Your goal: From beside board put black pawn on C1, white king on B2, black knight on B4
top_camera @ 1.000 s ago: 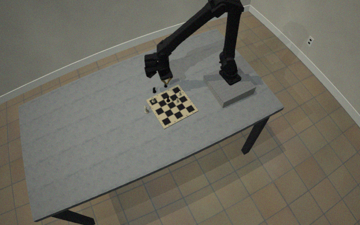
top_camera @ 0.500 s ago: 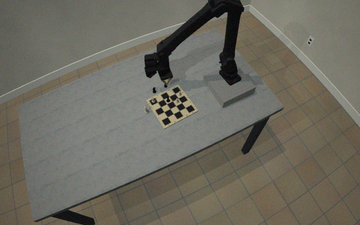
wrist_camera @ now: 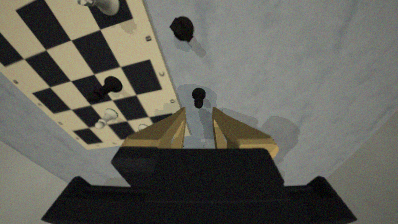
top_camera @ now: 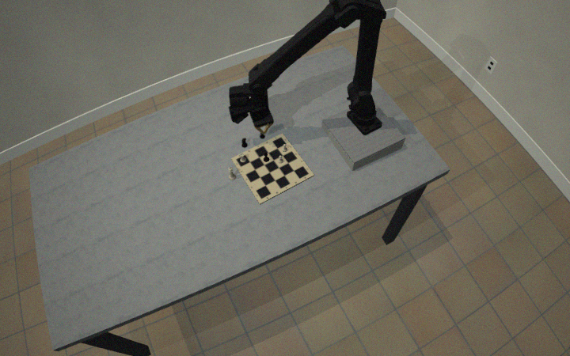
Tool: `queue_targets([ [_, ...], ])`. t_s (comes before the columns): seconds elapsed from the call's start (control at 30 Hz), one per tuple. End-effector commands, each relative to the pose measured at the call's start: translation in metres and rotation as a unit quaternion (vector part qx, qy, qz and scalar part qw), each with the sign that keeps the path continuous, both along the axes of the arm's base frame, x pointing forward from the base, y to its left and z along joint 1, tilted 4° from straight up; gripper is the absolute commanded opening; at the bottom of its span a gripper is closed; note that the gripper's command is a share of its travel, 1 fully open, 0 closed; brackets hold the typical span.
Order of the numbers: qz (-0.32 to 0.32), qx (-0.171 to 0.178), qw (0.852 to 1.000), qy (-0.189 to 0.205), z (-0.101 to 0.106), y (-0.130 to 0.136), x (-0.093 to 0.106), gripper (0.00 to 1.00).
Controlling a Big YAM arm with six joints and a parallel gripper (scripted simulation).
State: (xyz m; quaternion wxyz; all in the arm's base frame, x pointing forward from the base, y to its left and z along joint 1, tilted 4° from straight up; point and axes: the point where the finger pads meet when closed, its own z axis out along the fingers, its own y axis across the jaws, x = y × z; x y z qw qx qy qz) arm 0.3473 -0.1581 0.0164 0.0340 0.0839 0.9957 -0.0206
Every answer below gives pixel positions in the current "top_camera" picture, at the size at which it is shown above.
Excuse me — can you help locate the black and cream chessboard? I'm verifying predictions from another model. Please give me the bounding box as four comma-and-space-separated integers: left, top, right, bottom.
231, 134, 314, 204

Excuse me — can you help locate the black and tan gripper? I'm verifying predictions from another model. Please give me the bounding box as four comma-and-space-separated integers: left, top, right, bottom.
252, 104, 274, 134

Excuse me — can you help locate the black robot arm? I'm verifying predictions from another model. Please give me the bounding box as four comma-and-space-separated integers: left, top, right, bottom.
229, 0, 386, 135

